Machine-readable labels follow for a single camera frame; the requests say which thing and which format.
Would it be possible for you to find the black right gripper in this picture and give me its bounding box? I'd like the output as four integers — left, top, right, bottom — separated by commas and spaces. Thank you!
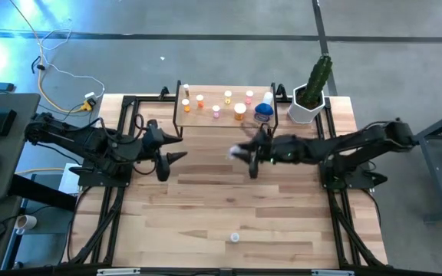
239, 130, 308, 180

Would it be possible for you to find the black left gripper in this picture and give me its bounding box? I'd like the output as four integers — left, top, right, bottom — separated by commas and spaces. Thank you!
136, 130, 188, 182

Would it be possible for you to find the clear bottle blue cap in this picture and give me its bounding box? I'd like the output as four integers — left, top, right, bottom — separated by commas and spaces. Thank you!
253, 102, 275, 123

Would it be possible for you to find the large orange bottle white cap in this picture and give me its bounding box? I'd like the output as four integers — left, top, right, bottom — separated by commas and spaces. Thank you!
233, 102, 247, 122

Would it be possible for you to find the white planter pot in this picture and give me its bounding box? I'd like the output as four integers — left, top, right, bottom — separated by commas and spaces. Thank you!
286, 83, 326, 126

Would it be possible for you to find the green cactus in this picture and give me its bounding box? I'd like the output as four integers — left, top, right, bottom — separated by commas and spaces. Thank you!
301, 54, 333, 108

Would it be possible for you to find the white sheet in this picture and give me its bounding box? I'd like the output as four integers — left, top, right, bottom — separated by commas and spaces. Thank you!
58, 163, 81, 195

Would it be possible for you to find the black desk beam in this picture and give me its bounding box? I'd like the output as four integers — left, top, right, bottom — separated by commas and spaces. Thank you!
8, 174, 78, 212

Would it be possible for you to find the white cup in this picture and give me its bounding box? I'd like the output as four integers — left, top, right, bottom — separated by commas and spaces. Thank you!
15, 213, 38, 235

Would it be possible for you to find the grey desk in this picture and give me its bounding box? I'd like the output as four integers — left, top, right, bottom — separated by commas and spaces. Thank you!
0, 91, 41, 202

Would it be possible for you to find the grey metal stand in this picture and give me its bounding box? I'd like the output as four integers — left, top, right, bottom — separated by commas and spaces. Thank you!
403, 105, 442, 225

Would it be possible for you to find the wooden shelf black metal frame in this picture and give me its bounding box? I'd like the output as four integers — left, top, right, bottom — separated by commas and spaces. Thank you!
172, 79, 279, 143

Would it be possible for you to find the white cable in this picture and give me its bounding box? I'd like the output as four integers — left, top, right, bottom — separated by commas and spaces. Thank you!
36, 28, 106, 101

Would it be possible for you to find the silver bracket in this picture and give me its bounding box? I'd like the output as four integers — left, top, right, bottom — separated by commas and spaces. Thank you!
312, 269, 355, 276
96, 268, 141, 276

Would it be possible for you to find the yellow cable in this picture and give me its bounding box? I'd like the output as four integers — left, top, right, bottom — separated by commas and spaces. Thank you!
8, 0, 91, 114

